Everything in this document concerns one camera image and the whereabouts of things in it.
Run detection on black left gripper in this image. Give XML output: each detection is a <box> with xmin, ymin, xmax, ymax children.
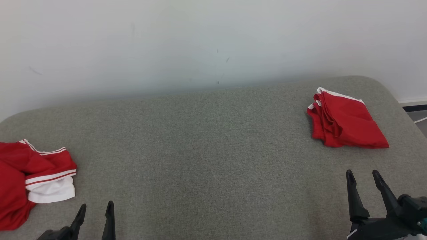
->
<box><xmin>36</xmin><ymin>200</ymin><xmax>116</xmax><ymax>240</ymax></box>

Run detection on red shorts with white trim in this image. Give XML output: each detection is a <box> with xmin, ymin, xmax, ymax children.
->
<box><xmin>306</xmin><ymin>87</ymin><xmax>390</xmax><ymax>149</ymax></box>

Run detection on red Bulls 23 jersey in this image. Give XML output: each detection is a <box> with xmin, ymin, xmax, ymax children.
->
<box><xmin>0</xmin><ymin>139</ymin><xmax>77</xmax><ymax>231</ymax></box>

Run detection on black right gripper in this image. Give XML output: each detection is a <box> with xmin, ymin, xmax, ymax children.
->
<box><xmin>346</xmin><ymin>169</ymin><xmax>427</xmax><ymax>240</ymax></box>

